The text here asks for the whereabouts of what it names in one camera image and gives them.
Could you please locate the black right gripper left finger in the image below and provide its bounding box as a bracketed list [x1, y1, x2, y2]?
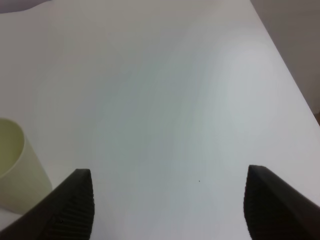
[0, 169, 95, 240]

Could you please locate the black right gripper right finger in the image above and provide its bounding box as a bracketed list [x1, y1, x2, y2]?
[243, 165, 320, 240]

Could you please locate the pale green plastic cup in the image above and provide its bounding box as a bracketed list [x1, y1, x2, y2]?
[0, 118, 53, 215]

